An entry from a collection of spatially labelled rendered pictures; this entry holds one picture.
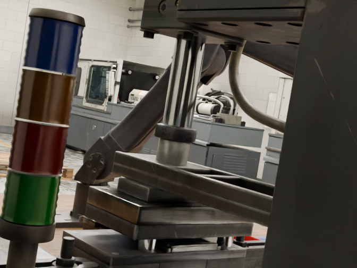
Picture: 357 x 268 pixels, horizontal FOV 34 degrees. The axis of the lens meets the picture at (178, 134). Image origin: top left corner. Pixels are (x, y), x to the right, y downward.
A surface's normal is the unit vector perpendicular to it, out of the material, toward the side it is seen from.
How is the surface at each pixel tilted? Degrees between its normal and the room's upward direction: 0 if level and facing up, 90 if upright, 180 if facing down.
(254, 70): 90
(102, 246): 0
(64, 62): 76
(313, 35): 90
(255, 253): 90
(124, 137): 83
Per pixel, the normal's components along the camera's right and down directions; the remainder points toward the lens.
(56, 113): 0.61, -0.11
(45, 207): 0.78, -0.09
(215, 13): -0.76, -0.09
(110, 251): 0.16, -0.99
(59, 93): 0.53, 0.37
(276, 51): -0.39, 0.04
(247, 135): 0.59, 0.14
